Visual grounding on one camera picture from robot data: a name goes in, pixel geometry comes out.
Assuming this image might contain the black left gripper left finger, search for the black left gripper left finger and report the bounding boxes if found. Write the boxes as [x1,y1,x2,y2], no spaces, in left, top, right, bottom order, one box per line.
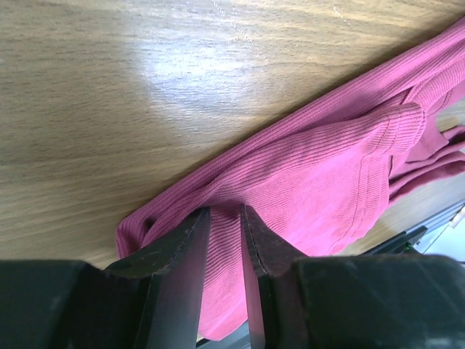
[1,208,211,348]

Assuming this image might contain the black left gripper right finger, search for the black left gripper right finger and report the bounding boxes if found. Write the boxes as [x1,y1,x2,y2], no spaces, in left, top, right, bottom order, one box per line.
[240,205,464,348]

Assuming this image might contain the maroon red tank top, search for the maroon red tank top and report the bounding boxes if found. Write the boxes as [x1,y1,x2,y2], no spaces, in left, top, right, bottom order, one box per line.
[116,20,464,340]

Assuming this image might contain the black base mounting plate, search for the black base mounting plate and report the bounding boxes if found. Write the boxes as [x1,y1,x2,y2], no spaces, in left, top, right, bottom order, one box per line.
[196,199,464,348]

